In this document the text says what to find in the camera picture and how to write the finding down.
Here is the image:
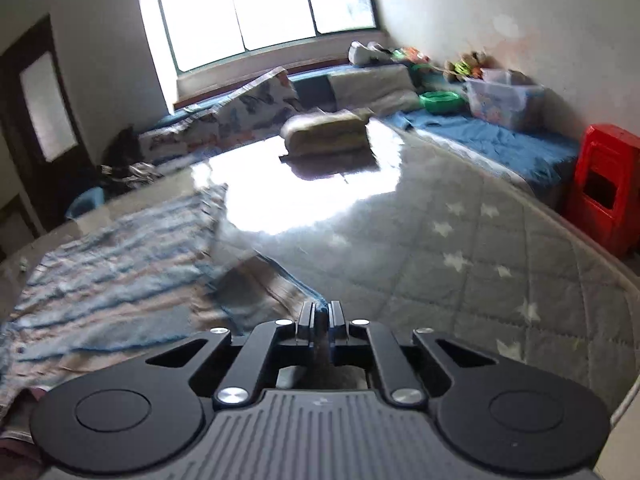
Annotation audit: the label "butterfly print pillow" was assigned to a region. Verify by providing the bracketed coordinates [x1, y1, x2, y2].
[215, 67, 306, 146]

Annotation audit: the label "white plush toy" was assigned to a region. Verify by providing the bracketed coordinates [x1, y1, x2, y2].
[348, 41, 396, 66]

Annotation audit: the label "grey quilted star mat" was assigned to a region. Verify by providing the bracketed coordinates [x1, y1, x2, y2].
[210, 125, 640, 426]

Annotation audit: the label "blue blanket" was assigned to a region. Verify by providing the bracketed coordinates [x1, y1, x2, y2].
[385, 110, 581, 201]

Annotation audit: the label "dark wooden door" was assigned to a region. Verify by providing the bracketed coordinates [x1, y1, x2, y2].
[0, 15, 96, 233]

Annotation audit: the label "clear plastic storage box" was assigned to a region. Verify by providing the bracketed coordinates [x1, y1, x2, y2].
[465, 70, 546, 131]

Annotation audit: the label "blue striped towel cloth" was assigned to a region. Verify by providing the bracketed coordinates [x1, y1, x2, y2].
[0, 185, 331, 426]

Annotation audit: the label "orange green plush toy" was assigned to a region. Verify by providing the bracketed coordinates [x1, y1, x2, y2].
[392, 47, 431, 63]

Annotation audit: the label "grey pillow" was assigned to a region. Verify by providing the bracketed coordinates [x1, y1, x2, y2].
[327, 64, 421, 113]

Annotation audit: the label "red plastic stool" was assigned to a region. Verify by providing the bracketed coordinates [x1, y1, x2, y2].
[562, 124, 640, 258]

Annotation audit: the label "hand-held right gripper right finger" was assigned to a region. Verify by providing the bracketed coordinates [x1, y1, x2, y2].
[327, 301, 497, 407]

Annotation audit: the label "black bag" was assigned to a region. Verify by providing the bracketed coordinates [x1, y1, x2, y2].
[97, 127, 166, 191]

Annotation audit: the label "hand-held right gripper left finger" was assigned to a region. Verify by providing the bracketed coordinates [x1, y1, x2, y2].
[144, 302, 328, 408]

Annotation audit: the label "blue plastic stool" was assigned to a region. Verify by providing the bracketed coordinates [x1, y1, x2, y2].
[65, 187, 106, 221]

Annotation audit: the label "green framed window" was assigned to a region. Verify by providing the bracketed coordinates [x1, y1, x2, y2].
[150, 0, 378, 73]

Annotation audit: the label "folded beige cloth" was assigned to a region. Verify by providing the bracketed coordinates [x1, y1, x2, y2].
[280, 110, 373, 156]

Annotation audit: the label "green plastic basin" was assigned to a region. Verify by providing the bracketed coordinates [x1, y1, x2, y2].
[419, 91, 467, 114]

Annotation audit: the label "teal backrest cushion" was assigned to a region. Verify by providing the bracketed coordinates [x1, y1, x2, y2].
[292, 72, 333, 111]

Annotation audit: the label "butterfly print bench cushion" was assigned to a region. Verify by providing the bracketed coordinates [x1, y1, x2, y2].
[137, 110, 221, 161]

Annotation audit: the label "plush toys on sill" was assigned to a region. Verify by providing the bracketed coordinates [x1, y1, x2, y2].
[445, 52, 493, 81]

